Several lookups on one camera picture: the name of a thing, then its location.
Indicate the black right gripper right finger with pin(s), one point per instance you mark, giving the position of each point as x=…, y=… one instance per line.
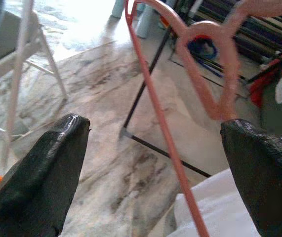
x=266, y=185

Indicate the pink plastic hanger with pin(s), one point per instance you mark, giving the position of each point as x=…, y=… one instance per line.
x=229, y=74

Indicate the small white plastic chair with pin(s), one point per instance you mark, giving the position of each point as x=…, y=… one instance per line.
x=144, y=22

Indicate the grey-green sofa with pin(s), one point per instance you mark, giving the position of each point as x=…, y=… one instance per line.
x=269, y=118

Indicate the black metal drying rack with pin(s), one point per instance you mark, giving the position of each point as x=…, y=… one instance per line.
x=266, y=34

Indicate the white hanging garment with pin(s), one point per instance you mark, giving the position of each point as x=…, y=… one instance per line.
x=217, y=209

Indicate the white folding chair dark seat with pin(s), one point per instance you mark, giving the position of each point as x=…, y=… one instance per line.
x=0, y=47

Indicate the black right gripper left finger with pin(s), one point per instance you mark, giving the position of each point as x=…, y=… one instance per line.
x=37, y=185

